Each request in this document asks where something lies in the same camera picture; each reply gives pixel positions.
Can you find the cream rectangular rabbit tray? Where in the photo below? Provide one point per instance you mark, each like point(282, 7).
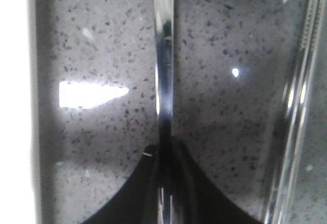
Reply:
point(17, 198)

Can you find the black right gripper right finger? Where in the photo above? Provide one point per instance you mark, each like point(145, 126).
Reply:
point(195, 198)

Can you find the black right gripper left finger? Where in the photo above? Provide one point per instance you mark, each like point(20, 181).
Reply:
point(136, 201)

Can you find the silver metal fork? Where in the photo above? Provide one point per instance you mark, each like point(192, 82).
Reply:
point(163, 23)

